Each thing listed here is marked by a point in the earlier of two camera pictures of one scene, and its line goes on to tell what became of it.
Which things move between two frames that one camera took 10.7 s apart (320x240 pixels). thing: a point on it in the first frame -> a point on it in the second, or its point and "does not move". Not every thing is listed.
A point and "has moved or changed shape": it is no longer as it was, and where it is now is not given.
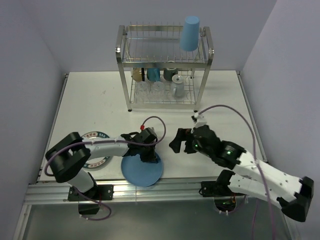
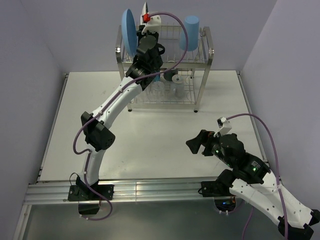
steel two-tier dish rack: [156, 72] does not move
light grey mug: [177, 85] does not move
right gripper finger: [175, 144] -> [194, 144]
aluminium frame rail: [167, 189] does not move
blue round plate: [141, 173] -> [129, 30]
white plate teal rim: [96, 162] has moved or changed shape
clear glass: [158, 93] does not move
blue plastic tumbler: [189, 37] does not move
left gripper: [151, 157] -> [139, 34]
